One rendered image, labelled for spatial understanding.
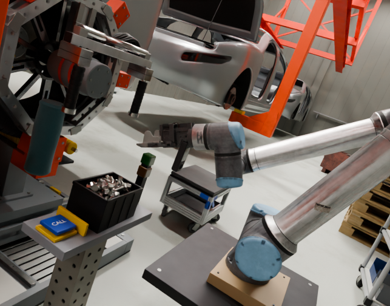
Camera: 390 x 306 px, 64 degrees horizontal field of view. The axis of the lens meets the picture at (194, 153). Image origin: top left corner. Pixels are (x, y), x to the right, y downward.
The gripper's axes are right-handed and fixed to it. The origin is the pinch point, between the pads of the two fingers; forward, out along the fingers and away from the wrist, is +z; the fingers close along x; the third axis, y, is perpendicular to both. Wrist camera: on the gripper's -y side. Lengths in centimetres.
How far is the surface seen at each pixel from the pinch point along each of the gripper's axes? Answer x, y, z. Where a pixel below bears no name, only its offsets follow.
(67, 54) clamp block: 24.8, 29.3, 9.2
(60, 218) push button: 32.3, -18.2, 10.8
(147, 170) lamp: -1.2, -9.7, 0.0
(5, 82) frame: 28.1, 23.2, 31.3
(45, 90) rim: 3.4, 23.8, 40.7
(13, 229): 10, -32, 58
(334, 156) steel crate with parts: -617, -80, -104
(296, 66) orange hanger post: -360, 77, -43
